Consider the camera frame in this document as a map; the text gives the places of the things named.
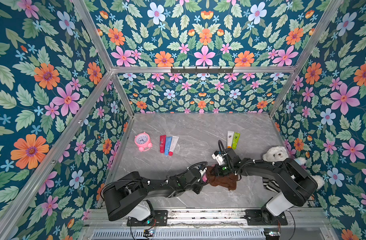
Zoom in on metal hook rail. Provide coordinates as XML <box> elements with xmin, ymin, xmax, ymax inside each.
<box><xmin>170</xmin><ymin>67</ymin><xmax>234</xmax><ymax>75</ymax></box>

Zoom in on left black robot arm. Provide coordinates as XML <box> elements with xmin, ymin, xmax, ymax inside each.
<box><xmin>101</xmin><ymin>164</ymin><xmax>207</xmax><ymax>221</ymax></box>

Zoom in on magenta toothpaste tube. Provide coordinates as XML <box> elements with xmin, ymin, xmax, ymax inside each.
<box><xmin>160</xmin><ymin>135</ymin><xmax>167</xmax><ymax>154</ymax></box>

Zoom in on white toothpaste tube orange cap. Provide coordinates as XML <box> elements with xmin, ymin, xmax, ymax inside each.
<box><xmin>227</xmin><ymin>131</ymin><xmax>234</xmax><ymax>148</ymax></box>

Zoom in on striped black white cloth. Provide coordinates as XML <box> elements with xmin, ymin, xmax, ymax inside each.
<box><xmin>262</xmin><ymin>178</ymin><xmax>281</xmax><ymax>193</ymax></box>

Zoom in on brown cloth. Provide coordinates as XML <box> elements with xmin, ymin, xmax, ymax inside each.
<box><xmin>206</xmin><ymin>166</ymin><xmax>238</xmax><ymax>191</ymax></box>

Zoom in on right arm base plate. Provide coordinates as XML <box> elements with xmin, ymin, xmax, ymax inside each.
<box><xmin>244</xmin><ymin>209</ymin><xmax>288</xmax><ymax>226</ymax></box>

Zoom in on blue toothpaste tube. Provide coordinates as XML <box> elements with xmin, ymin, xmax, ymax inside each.
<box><xmin>165</xmin><ymin>137</ymin><xmax>173</xmax><ymax>156</ymax></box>

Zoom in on pink alarm clock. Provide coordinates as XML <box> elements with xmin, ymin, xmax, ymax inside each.
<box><xmin>134</xmin><ymin>132</ymin><xmax>153</xmax><ymax>152</ymax></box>

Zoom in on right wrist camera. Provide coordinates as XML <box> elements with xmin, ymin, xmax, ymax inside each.
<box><xmin>211</xmin><ymin>151</ymin><xmax>225</xmax><ymax>166</ymax></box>

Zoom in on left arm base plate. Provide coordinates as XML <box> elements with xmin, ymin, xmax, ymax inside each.
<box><xmin>127</xmin><ymin>210</ymin><xmax>169</xmax><ymax>227</ymax></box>

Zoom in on white teddy bear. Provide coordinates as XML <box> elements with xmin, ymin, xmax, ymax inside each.
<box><xmin>262</xmin><ymin>146</ymin><xmax>325</xmax><ymax>190</ymax></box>

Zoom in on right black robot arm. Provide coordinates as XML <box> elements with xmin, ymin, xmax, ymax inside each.
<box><xmin>207</xmin><ymin>148</ymin><xmax>319</xmax><ymax>226</ymax></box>

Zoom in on white toothpaste tube red cap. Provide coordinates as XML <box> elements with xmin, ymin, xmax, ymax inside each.
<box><xmin>169</xmin><ymin>136</ymin><xmax>179</xmax><ymax>156</ymax></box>

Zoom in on green toothpaste tube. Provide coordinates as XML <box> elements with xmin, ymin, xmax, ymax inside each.
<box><xmin>231</xmin><ymin>133</ymin><xmax>240</xmax><ymax>150</ymax></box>

